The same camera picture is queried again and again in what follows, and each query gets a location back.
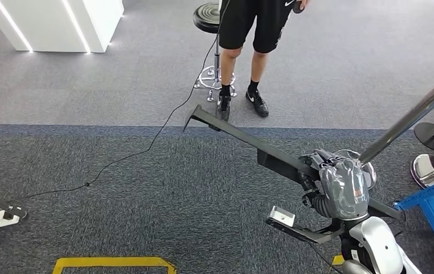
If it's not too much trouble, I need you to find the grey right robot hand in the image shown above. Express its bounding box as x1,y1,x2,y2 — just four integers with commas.
299,148,371,221

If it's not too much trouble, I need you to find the long black plastic part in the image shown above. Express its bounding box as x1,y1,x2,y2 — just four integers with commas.
182,104,404,221

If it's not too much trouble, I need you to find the person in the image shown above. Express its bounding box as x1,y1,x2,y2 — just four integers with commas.
215,0,311,123

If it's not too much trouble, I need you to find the black stool with chrome base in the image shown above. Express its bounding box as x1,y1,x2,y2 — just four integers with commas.
193,2,237,103

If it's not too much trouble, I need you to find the white counter with light strips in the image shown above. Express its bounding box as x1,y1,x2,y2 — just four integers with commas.
0,0,125,54

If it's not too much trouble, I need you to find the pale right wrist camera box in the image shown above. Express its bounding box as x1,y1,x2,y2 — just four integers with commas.
266,205,344,245

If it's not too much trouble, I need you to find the thin black floor cable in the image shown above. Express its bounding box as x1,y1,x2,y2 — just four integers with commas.
8,0,229,202

